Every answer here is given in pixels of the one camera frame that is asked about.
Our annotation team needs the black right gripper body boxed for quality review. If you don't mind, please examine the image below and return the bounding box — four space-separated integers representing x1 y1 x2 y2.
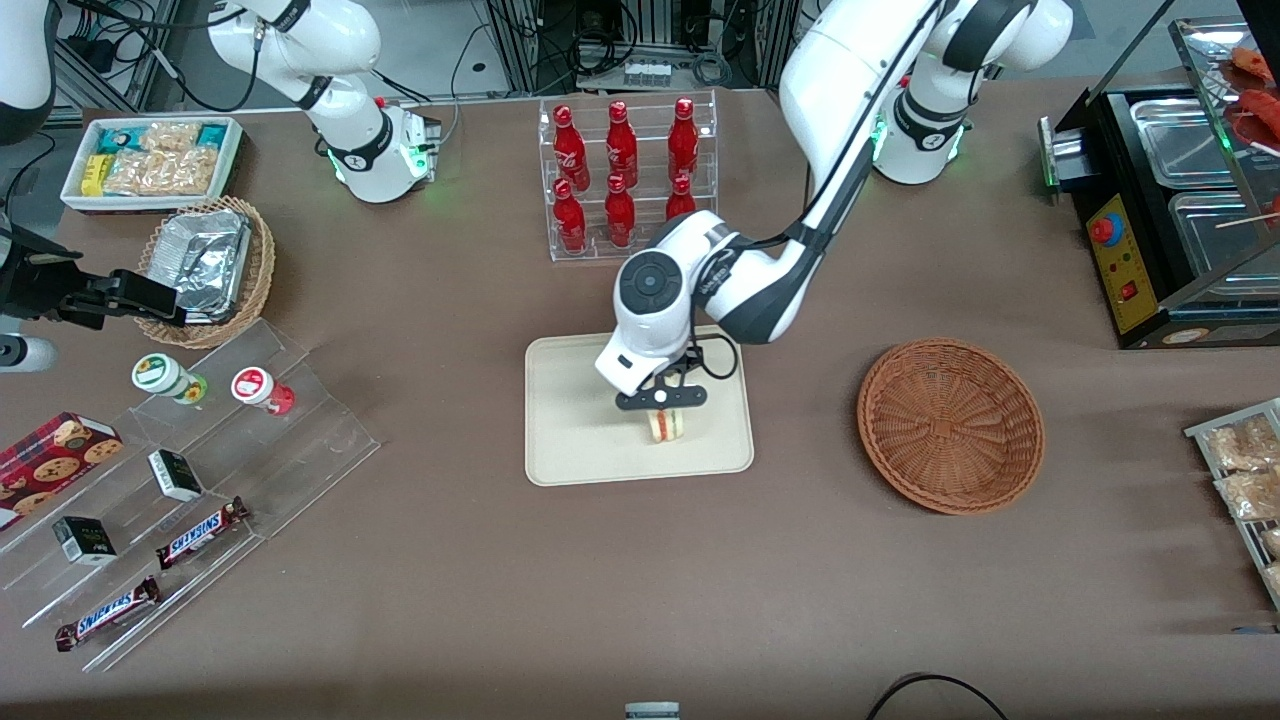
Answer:
0 230 121 332

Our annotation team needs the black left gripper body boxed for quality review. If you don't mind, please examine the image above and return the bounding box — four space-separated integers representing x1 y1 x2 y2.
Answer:
615 352 709 414

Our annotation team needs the beige rectangular tray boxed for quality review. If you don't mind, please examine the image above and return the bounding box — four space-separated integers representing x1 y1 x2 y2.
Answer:
525 325 755 488

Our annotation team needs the light wicker basket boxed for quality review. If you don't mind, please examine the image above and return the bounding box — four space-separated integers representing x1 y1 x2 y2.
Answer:
137 196 277 350

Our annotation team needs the brown wicker basket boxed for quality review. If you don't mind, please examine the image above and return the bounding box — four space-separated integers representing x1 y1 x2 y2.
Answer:
857 338 1046 516

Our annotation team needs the tray of packaged snacks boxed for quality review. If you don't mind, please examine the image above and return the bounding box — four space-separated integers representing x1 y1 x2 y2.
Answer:
1185 398 1280 612

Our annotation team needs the aluminium foil container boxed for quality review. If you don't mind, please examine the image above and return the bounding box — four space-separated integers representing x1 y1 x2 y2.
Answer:
150 209 252 325

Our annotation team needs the green lid cup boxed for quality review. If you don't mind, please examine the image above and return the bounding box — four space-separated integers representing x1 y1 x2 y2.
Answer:
132 353 209 406

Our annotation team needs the white snack bin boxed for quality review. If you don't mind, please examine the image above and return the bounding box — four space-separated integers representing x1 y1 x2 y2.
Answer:
60 116 245 215

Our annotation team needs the large clear cracker bag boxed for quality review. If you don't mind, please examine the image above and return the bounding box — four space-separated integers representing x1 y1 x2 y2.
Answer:
103 148 219 197

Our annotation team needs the red lid cup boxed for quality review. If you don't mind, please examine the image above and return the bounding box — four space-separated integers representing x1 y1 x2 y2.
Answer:
231 366 296 417

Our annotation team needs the clear acrylic bottle rack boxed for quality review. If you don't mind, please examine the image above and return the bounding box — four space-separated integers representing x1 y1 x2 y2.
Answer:
538 89 719 264

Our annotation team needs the small clear cracker bag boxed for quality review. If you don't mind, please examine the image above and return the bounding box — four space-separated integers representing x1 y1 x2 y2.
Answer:
140 121 201 153

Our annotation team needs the red plaid cookie box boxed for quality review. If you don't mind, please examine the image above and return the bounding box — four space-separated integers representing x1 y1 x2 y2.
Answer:
0 411 125 532

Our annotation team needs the small black box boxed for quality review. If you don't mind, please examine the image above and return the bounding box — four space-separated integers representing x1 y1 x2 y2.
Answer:
52 515 119 567
148 449 205 503

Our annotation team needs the clear acrylic stepped display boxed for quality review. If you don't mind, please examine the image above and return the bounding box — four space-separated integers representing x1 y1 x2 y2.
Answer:
0 319 382 674

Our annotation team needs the Snickers chocolate bar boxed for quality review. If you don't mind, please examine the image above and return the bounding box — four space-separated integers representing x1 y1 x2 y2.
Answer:
54 575 162 653
155 496 252 572

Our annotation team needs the black food warmer machine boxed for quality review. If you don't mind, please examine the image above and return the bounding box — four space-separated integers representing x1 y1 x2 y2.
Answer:
1038 18 1280 350

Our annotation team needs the steel warmer pan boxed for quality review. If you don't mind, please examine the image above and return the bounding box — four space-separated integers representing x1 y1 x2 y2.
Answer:
1167 190 1280 274
1128 95 1243 191

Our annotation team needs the red fried food piece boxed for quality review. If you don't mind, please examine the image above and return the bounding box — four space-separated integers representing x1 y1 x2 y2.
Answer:
1228 45 1280 86
1232 88 1280 153

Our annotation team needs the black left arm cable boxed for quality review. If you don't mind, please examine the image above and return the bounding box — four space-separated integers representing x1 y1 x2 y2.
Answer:
688 0 946 382

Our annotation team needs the black looped floor cable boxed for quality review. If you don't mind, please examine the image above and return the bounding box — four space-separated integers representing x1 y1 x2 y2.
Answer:
865 673 1012 720

